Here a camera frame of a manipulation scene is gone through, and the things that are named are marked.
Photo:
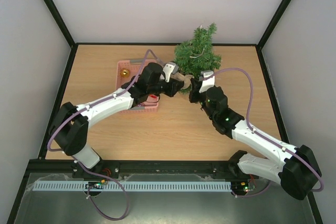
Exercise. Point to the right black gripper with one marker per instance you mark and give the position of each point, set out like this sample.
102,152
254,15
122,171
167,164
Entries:
196,91

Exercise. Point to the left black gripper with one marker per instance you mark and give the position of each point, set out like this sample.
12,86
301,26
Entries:
174,85

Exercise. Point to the beige felt ornament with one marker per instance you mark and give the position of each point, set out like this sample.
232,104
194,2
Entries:
185,81

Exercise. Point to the clear led string lights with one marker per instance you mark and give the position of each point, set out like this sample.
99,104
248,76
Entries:
198,42

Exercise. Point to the small green christmas tree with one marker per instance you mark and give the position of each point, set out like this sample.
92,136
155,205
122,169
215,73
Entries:
207,61

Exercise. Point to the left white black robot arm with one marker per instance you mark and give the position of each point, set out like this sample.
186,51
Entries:
70,127

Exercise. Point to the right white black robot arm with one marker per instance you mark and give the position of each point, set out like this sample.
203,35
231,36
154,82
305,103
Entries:
295,169

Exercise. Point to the gold bauble ornament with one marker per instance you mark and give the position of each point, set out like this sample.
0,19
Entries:
124,73

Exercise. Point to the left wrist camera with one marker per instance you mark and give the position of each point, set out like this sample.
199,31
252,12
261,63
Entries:
169,69

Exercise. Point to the black frame rail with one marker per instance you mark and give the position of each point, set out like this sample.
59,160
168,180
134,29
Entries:
227,170

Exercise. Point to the light blue cable duct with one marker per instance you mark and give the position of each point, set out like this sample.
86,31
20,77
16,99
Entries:
134,186

